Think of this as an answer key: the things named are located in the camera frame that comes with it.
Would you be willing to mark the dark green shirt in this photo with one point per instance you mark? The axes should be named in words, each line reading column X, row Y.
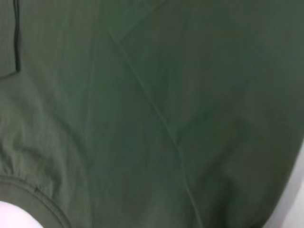
column 152, row 95

